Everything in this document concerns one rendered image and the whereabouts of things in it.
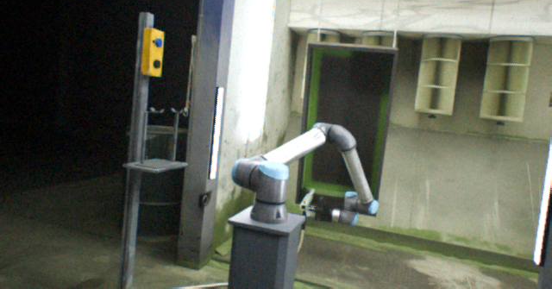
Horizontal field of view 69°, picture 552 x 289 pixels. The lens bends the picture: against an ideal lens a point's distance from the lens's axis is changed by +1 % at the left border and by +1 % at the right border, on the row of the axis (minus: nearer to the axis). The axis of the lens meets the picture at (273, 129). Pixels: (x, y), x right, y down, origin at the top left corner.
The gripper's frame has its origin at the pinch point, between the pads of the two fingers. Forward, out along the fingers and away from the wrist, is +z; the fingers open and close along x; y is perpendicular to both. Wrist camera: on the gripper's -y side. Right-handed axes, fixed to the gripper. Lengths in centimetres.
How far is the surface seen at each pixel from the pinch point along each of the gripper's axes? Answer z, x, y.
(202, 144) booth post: 73, -17, -35
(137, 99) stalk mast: 97, -63, -64
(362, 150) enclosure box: -35, 52, -38
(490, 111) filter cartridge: -140, 113, -80
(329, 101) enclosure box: -4, 46, -73
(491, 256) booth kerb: -150, 83, 39
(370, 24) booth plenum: -27, 121, -147
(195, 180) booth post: 75, -17, -10
